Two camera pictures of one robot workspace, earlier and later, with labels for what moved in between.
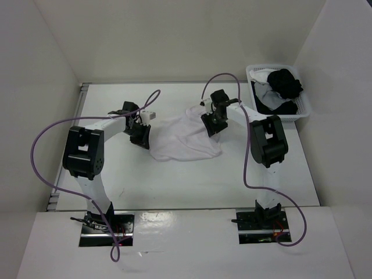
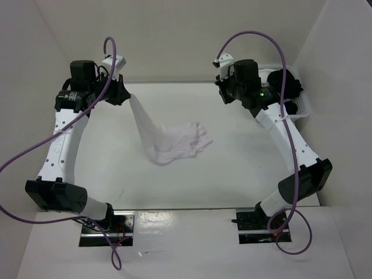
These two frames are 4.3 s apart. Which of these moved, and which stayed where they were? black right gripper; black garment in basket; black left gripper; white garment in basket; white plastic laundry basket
Moved: black right gripper; black left gripper
Stayed: white plastic laundry basket; white garment in basket; black garment in basket
